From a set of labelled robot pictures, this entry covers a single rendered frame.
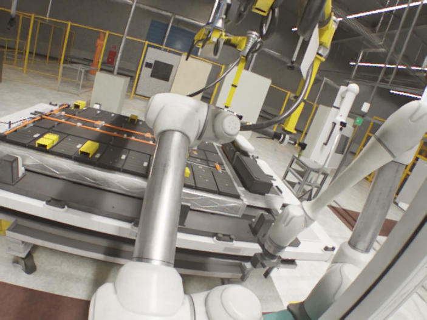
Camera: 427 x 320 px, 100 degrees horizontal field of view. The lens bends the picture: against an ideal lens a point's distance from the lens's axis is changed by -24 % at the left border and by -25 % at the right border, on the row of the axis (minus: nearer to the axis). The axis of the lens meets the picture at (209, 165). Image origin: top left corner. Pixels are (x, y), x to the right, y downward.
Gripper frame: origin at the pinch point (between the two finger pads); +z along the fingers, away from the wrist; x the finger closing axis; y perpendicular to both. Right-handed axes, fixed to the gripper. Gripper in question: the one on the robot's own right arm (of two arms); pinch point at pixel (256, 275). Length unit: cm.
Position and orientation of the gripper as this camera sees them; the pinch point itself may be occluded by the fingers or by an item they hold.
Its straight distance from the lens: 111.4
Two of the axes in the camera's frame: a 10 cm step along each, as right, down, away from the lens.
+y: 3.3, 4.5, -8.3
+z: -3.2, 8.8, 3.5
